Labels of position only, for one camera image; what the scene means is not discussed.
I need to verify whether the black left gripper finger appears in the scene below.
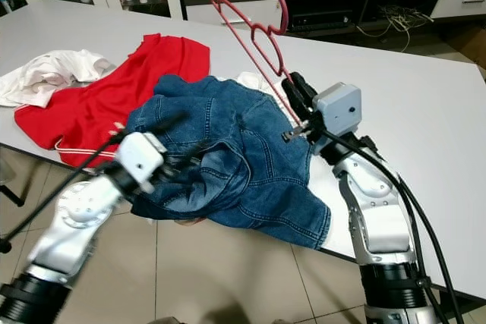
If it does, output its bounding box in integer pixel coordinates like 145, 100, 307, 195
138, 112, 188, 141

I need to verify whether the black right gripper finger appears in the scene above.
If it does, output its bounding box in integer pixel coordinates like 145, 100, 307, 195
282, 79, 312, 124
294, 72, 321, 112

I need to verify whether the blue denim garment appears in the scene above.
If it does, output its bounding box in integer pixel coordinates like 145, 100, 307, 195
121, 74, 333, 250

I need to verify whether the red plastic clothes hanger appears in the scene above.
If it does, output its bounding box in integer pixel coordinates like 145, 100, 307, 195
209, 0, 312, 124

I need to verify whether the white plain T-shirt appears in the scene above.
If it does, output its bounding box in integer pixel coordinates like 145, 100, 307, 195
0, 49, 115, 109

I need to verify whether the cream white fluffy top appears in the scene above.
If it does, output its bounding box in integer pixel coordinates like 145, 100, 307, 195
234, 71, 311, 124

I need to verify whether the red garment white trim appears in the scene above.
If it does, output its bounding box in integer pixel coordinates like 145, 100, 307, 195
14, 33, 212, 169

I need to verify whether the dark TV cabinet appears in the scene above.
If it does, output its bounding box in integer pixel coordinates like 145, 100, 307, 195
175, 0, 486, 40

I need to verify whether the white drawer unit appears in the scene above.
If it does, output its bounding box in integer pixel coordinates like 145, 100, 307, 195
429, 0, 486, 20
186, 0, 289, 29

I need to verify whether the black table leg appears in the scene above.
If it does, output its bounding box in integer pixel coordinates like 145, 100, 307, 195
0, 184, 27, 207

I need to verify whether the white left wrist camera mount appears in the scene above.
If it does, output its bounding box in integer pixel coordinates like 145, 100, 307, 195
118, 133, 168, 192

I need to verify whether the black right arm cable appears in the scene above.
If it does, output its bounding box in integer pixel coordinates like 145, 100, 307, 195
323, 128, 464, 324

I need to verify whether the white cable bundle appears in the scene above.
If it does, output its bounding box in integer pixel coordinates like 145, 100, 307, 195
357, 2, 437, 52

